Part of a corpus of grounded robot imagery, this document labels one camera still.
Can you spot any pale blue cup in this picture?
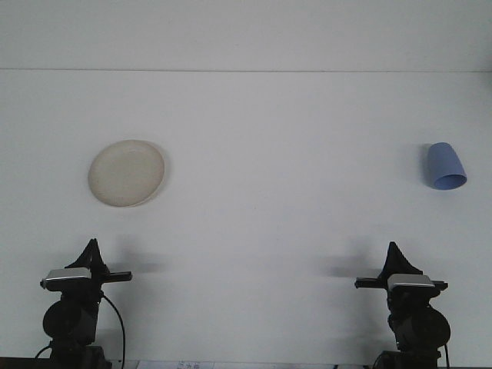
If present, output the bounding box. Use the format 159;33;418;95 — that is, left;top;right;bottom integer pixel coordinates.
424;141;469;191

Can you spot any pale round plate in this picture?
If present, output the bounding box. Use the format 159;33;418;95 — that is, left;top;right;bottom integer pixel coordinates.
87;139;168;209

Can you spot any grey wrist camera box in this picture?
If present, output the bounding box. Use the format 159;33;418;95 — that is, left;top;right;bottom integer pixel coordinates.
387;273;435;292
40;268;94;292

